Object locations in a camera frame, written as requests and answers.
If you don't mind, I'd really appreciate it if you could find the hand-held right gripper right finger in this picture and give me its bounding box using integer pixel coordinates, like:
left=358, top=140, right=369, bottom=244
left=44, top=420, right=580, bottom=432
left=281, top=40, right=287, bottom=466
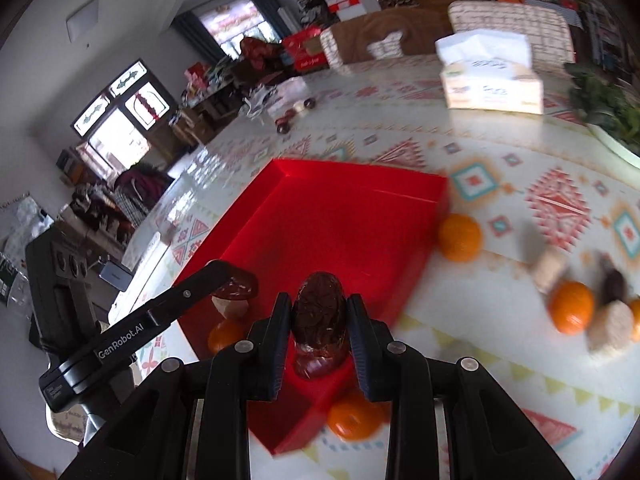
left=347, top=294, right=576, bottom=480

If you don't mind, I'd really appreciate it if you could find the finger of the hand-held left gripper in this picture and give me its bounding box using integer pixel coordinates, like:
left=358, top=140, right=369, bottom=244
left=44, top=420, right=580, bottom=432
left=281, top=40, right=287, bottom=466
left=160, top=260, right=237, bottom=324

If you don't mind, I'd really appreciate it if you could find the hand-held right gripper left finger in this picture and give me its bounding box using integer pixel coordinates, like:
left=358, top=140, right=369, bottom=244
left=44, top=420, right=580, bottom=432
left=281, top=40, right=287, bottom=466
left=60, top=294, right=293, bottom=480

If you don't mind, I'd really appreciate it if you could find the wrinkled brown date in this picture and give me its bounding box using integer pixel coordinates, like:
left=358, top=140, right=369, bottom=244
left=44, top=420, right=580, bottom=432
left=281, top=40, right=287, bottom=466
left=291, top=271, right=349, bottom=361
left=212, top=272, right=259, bottom=302

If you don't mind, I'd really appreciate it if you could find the red tray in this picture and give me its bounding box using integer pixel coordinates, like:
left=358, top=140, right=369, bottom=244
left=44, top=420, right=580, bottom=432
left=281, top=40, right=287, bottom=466
left=172, top=158, right=449, bottom=459

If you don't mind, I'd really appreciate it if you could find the dark round plum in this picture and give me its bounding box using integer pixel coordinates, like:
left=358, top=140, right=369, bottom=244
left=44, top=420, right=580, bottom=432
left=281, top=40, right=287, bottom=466
left=601, top=267, right=628, bottom=306

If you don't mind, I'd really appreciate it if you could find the dark flat device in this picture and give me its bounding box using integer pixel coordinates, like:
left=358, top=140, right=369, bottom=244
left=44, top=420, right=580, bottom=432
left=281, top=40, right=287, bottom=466
left=99, top=259, right=134, bottom=291

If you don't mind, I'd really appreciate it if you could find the dark red coat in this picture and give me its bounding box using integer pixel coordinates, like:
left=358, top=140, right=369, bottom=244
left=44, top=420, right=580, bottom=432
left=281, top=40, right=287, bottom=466
left=116, top=165, right=170, bottom=221

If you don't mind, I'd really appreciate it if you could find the door with patterned glass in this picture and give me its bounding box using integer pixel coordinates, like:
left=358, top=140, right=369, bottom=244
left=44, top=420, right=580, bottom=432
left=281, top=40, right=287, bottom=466
left=72, top=60, right=179, bottom=170

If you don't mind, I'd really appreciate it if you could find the white crumpled bag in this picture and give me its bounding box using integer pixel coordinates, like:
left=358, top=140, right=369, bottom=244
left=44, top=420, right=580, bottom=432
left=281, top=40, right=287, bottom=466
left=241, top=85, right=281, bottom=120

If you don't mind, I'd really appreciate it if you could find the red jacket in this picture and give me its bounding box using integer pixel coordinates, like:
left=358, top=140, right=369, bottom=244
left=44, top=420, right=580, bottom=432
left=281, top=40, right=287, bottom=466
left=241, top=36, right=283, bottom=77

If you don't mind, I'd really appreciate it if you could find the red gift box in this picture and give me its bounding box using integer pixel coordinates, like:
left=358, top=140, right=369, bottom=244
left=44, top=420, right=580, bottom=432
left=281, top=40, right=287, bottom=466
left=281, top=27, right=331, bottom=72

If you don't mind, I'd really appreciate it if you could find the curtained window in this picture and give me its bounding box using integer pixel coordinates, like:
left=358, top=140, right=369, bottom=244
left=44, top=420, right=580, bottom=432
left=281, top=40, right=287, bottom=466
left=172, top=0, right=287, bottom=63

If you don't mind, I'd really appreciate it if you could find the ceiling light panel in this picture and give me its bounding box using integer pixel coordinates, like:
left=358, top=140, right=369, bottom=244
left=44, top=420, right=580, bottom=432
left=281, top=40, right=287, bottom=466
left=66, top=0, right=99, bottom=44

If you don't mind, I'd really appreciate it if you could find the brown backed dining chair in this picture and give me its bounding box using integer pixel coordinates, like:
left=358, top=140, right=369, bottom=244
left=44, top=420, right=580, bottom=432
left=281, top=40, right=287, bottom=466
left=320, top=10, right=451, bottom=77

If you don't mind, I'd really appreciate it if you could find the white tissue box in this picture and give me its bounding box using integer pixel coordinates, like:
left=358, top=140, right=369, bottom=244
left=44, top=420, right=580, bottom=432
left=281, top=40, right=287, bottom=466
left=435, top=30, right=544, bottom=114

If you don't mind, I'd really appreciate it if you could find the plate of leafy greens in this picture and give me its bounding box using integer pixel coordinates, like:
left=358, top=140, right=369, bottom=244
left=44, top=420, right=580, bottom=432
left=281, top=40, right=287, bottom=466
left=567, top=62, right=640, bottom=167

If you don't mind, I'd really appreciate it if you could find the white patterned dining chair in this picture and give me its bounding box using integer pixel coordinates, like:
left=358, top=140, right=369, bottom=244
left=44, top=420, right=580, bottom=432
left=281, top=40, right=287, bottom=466
left=447, top=0, right=576, bottom=67

